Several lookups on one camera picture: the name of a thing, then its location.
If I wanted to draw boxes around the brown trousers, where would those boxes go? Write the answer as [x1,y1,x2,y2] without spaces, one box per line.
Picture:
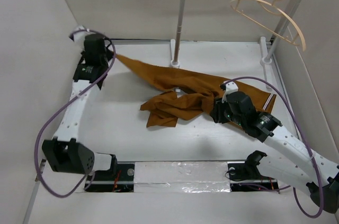
[114,53,276,128]

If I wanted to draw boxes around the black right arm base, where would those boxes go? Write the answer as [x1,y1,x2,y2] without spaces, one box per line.
[225,161,279,192]

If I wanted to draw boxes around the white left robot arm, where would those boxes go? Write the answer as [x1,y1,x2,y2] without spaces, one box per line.
[42,33,118,180]

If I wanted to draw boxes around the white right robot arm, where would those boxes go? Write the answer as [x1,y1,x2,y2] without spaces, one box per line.
[210,92,338,213]

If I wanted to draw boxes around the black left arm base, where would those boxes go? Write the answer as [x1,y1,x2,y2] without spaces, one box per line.
[84,162,135,193]

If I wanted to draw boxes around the beige wooden clothes hanger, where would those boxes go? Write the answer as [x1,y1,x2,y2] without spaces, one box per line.
[230,0,307,51]

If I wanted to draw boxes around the white metal clothes rack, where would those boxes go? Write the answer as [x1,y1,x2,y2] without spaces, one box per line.
[168,0,313,70]

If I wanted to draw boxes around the silver foil tape strip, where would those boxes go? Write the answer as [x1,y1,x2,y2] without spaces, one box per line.
[133,161,231,193]

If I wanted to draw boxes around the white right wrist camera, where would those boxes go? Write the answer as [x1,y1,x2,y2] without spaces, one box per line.
[220,81,238,103]

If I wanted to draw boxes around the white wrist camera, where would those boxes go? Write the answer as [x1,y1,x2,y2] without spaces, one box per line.
[220,81,238,103]
[68,25,91,49]

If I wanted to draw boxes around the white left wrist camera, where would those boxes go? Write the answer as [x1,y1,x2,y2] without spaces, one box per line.
[68,25,91,49]

